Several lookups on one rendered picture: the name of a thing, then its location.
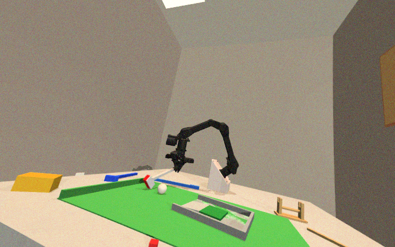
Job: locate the white golf ball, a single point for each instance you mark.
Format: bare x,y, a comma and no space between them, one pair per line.
162,188

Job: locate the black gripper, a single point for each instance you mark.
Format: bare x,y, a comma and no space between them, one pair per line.
182,161

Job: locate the green putting mat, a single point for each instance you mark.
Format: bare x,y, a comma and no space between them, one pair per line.
149,212

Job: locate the yellow wedge block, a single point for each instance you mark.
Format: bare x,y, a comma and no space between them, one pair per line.
36,182

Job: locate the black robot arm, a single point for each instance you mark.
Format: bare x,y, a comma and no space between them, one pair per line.
182,138

